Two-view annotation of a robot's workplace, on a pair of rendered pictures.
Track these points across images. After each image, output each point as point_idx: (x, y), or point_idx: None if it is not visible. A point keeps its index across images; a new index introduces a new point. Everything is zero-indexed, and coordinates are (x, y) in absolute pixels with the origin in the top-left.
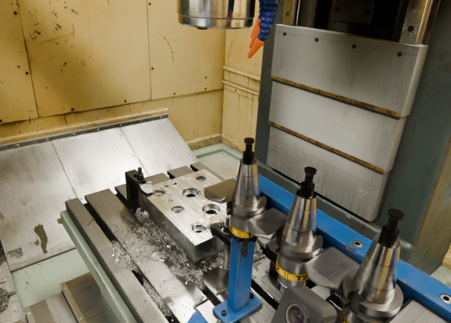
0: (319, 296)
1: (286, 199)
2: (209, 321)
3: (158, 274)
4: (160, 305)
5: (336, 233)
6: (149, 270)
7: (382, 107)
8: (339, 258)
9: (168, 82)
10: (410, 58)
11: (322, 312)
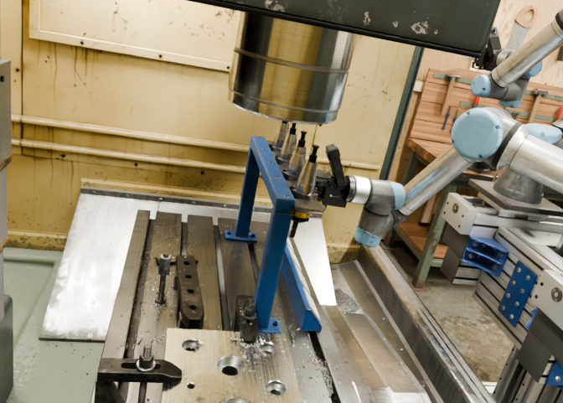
0: (327, 147)
1: (280, 180)
2: (287, 331)
3: (315, 388)
4: (322, 365)
5: (275, 166)
6: (322, 398)
7: (1, 161)
8: (282, 167)
9: None
10: (7, 78)
11: (333, 143)
